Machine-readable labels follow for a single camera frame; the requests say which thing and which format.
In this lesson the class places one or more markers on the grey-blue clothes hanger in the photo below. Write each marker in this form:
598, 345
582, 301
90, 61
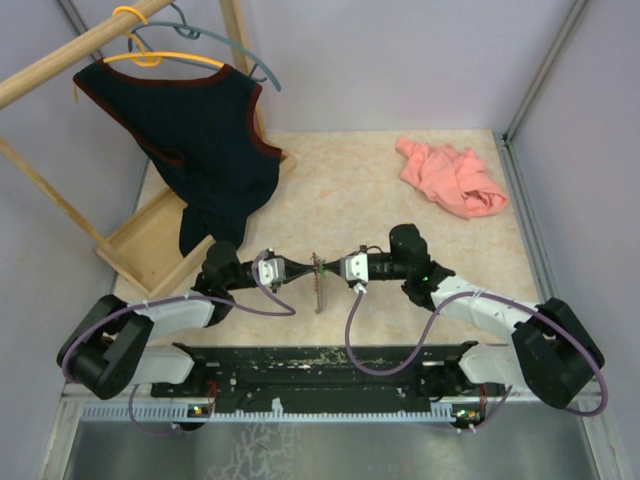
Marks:
216, 32

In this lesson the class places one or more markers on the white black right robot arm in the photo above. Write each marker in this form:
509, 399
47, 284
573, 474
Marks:
545, 347

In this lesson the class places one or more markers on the aluminium frame rail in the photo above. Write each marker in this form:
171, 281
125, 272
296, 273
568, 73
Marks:
514, 435

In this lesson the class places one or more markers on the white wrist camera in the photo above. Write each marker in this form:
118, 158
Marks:
271, 270
354, 270

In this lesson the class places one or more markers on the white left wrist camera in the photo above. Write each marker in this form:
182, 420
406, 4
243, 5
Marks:
271, 270

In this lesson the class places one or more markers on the wooden clothes rack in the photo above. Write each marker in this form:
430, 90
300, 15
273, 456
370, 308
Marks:
103, 167

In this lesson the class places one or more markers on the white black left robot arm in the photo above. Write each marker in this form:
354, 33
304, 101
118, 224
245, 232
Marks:
105, 350

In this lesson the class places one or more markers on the yellow clothes hanger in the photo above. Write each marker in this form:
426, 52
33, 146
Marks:
144, 57

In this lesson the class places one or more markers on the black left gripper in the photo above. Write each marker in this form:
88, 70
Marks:
294, 269

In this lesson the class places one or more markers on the pink crumpled cloth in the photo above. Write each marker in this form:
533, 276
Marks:
456, 180

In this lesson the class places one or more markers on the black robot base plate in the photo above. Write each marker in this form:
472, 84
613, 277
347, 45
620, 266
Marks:
322, 380

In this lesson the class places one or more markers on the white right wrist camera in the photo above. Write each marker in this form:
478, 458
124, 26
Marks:
354, 270

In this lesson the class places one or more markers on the dark navy vest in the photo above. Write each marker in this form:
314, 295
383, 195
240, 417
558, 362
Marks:
201, 137

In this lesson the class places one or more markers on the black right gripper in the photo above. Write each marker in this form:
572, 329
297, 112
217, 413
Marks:
335, 267

